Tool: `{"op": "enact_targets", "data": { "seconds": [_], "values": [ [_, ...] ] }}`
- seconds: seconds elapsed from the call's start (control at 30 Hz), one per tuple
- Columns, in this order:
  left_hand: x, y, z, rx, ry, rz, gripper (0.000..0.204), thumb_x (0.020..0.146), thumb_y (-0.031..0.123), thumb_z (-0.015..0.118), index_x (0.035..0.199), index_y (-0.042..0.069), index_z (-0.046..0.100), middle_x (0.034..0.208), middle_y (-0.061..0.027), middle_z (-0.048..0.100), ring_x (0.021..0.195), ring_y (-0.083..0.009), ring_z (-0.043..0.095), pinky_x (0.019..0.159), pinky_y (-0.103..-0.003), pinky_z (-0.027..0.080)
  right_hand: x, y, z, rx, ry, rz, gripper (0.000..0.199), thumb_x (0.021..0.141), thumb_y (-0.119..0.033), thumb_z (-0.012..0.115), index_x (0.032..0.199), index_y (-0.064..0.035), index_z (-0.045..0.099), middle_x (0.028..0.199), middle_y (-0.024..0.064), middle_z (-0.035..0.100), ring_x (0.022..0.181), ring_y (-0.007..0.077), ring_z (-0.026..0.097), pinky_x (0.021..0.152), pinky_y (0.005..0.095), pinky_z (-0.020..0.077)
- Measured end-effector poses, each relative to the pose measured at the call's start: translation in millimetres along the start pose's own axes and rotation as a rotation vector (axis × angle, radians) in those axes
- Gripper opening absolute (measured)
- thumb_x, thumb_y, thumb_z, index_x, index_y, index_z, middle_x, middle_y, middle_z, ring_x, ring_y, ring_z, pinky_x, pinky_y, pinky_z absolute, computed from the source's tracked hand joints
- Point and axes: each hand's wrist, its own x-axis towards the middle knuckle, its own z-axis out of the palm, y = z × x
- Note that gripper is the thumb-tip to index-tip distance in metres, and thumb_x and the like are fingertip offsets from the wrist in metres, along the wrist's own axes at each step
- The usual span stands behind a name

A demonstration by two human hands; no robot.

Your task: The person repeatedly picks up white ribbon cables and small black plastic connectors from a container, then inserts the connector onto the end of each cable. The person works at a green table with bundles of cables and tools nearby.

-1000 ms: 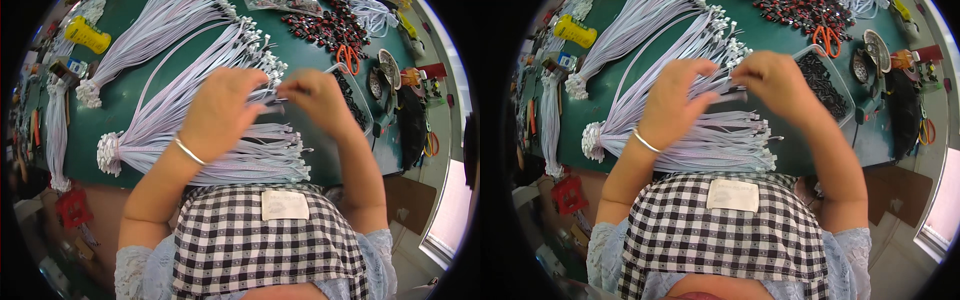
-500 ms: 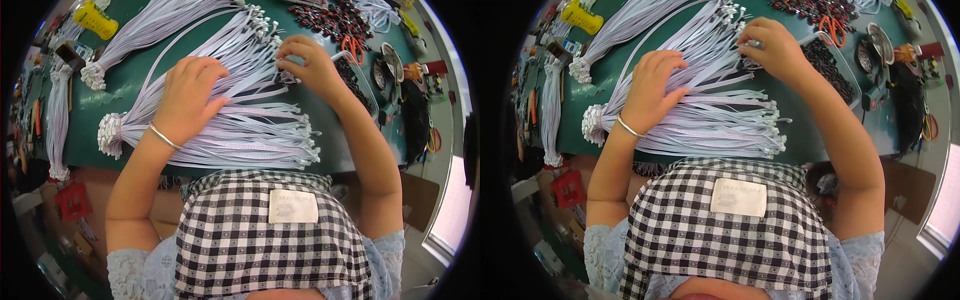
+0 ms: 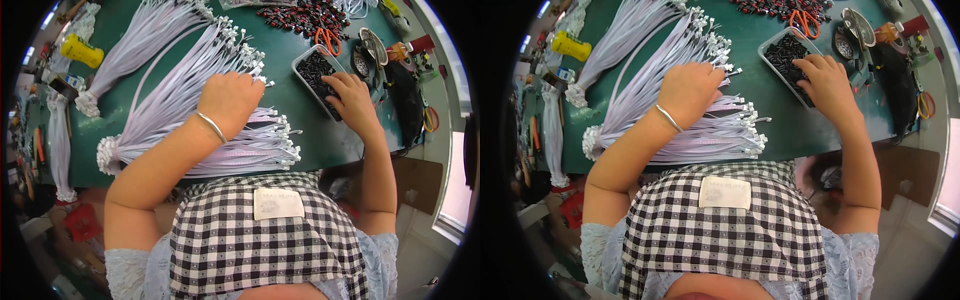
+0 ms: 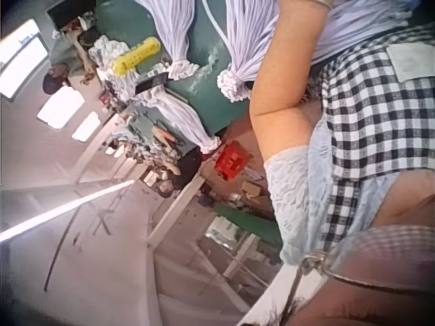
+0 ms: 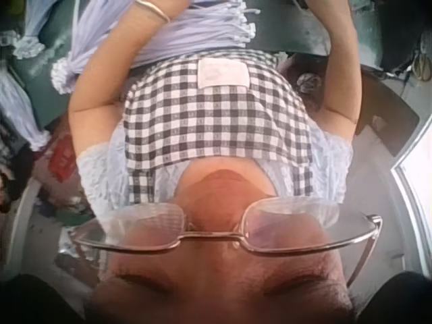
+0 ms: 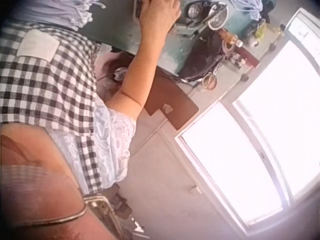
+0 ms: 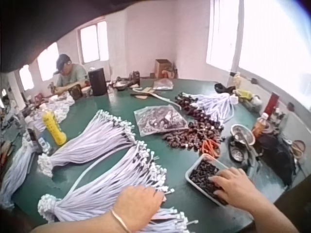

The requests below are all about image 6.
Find person's right hand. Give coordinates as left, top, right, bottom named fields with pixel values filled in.
left=136, top=0, right=183, bottom=39

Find light blue fabric pile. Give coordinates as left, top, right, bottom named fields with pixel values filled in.
left=7, top=0, right=107, bottom=32

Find white framed window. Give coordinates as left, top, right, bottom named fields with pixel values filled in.
left=174, top=6, right=320, bottom=235

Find blue cloth heap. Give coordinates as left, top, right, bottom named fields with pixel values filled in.
left=229, top=0, right=276, bottom=23

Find teal sewing machine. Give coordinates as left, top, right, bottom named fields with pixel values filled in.
left=134, top=0, right=254, bottom=76

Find scissors with tan handles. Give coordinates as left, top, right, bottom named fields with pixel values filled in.
left=200, top=71, right=219, bottom=90

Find dark red long box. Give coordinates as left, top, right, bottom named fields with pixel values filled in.
left=235, top=45, right=261, bottom=69

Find black cloth bag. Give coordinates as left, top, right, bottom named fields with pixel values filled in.
left=178, top=29, right=231, bottom=81

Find yellow small bottle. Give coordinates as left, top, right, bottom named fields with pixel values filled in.
left=254, top=23, right=267, bottom=40

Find brown tape roll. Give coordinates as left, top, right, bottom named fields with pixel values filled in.
left=221, top=36, right=239, bottom=55

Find brown flat board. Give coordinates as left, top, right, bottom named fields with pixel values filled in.
left=143, top=71, right=200, bottom=131

